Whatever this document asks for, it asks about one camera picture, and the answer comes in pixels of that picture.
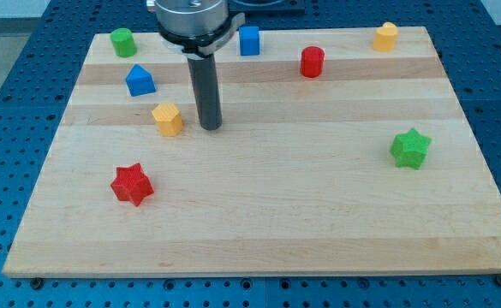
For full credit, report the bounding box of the yellow cylinder block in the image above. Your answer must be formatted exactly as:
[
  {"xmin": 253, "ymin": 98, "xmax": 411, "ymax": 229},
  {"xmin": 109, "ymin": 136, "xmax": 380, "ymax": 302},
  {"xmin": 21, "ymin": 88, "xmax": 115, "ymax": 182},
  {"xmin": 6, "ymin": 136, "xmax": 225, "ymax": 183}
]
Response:
[{"xmin": 373, "ymin": 21, "xmax": 398, "ymax": 52}]

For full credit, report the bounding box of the red star block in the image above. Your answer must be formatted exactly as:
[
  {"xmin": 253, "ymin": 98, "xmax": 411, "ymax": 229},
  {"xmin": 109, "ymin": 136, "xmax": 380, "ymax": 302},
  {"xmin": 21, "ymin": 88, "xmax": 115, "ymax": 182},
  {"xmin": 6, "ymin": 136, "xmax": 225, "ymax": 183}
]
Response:
[{"xmin": 110, "ymin": 163, "xmax": 154, "ymax": 207}]

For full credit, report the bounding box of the green cylinder block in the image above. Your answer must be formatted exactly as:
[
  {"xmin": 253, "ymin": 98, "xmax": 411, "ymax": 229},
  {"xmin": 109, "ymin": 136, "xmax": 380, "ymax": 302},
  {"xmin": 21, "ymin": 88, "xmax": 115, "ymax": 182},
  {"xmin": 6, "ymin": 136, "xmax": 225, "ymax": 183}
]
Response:
[{"xmin": 110, "ymin": 27, "xmax": 137, "ymax": 57}]

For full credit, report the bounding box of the yellow hexagon block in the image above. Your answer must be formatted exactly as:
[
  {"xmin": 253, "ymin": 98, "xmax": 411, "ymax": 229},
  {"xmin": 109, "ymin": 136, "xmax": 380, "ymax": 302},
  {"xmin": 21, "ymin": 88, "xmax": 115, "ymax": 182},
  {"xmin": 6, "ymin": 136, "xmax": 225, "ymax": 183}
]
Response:
[{"xmin": 152, "ymin": 104, "xmax": 183, "ymax": 137}]

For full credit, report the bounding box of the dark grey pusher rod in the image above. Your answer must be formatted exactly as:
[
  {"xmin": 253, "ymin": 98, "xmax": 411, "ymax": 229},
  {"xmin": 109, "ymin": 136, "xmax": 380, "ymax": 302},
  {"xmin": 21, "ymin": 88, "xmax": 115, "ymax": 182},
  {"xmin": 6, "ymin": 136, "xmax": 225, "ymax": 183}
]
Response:
[{"xmin": 188, "ymin": 55, "xmax": 223, "ymax": 131}]

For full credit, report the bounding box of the light wooden board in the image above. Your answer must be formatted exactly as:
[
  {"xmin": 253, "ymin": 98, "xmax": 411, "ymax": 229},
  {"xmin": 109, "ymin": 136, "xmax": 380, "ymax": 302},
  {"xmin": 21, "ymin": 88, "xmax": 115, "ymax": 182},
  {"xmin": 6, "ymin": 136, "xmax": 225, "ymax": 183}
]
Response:
[{"xmin": 3, "ymin": 27, "xmax": 501, "ymax": 278}]

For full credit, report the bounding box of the blue cube block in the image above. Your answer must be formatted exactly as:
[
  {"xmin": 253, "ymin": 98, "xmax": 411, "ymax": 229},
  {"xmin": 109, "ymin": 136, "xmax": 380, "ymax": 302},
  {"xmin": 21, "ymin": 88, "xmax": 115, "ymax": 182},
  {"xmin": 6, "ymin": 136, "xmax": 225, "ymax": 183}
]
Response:
[{"xmin": 239, "ymin": 26, "xmax": 260, "ymax": 56}]

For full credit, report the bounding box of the red cylinder block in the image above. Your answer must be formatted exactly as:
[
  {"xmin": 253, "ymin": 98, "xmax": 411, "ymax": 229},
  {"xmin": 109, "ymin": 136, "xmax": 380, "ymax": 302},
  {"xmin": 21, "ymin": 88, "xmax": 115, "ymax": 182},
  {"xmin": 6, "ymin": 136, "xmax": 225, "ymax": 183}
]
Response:
[{"xmin": 300, "ymin": 46, "xmax": 325, "ymax": 78}]

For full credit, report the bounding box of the green star block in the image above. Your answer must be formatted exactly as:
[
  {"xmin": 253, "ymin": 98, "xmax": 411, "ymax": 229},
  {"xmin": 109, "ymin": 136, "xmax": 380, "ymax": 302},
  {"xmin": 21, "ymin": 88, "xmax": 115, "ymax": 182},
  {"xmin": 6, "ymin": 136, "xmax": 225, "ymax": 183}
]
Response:
[{"xmin": 390, "ymin": 127, "xmax": 432, "ymax": 169}]

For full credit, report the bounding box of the blue triangular prism block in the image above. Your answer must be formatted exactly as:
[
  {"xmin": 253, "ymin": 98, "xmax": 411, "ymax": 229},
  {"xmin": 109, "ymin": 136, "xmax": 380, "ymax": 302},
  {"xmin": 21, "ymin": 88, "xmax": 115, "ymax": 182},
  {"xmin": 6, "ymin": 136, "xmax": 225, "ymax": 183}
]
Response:
[{"xmin": 125, "ymin": 64, "xmax": 156, "ymax": 97}]

